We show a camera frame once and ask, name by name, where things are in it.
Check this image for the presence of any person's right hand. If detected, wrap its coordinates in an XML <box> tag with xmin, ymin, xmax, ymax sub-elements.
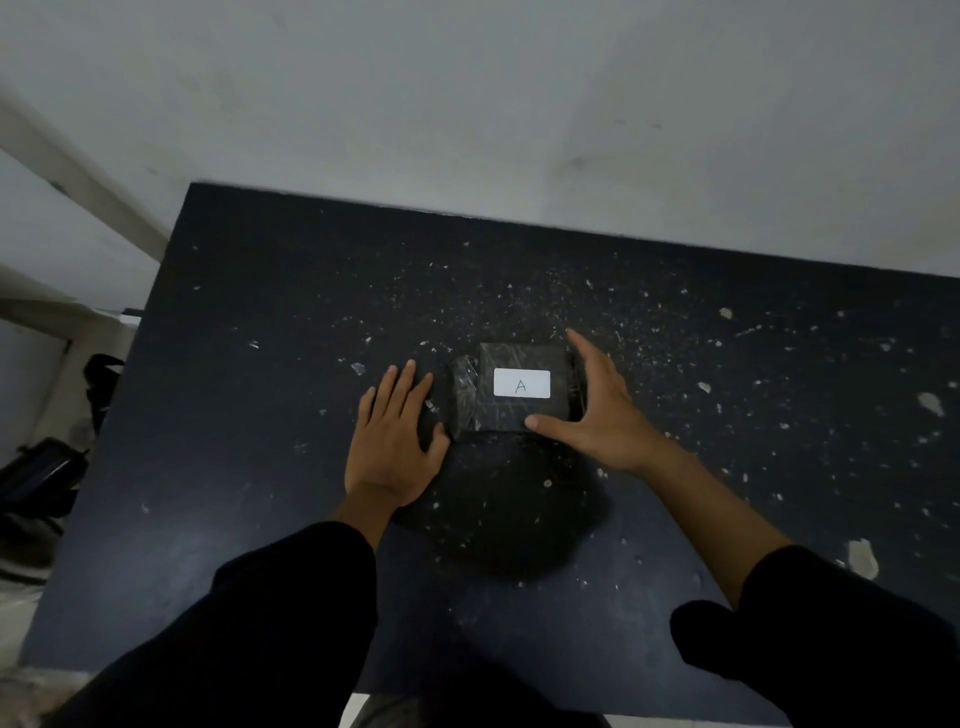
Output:
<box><xmin>524</xmin><ymin>328</ymin><xmax>670</xmax><ymax>479</ymax></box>

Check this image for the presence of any person's left hand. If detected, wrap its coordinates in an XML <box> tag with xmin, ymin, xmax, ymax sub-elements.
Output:
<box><xmin>343</xmin><ymin>360</ymin><xmax>452</xmax><ymax>512</ymax></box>

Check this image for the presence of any black package white label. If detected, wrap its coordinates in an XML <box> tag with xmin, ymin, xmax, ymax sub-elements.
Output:
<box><xmin>447</xmin><ymin>342</ymin><xmax>588</xmax><ymax>442</ymax></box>

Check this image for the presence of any person's right forearm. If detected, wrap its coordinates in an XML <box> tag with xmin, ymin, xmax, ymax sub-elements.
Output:
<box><xmin>636</xmin><ymin>438</ymin><xmax>960</xmax><ymax>728</ymax></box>

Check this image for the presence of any person's left forearm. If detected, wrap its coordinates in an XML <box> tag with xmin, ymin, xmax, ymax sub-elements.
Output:
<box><xmin>43</xmin><ymin>487</ymin><xmax>380</xmax><ymax>728</ymax></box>

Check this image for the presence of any black bag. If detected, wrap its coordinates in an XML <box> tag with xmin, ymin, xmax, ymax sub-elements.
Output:
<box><xmin>0</xmin><ymin>438</ymin><xmax>90</xmax><ymax>520</ymax></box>

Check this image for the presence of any white ledge beam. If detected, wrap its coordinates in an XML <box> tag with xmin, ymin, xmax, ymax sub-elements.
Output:
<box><xmin>0</xmin><ymin>93</ymin><xmax>171</xmax><ymax>262</ymax></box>

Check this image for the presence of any black strap object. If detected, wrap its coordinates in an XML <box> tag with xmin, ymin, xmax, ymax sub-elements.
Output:
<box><xmin>81</xmin><ymin>353</ymin><xmax>126</xmax><ymax>434</ymax></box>

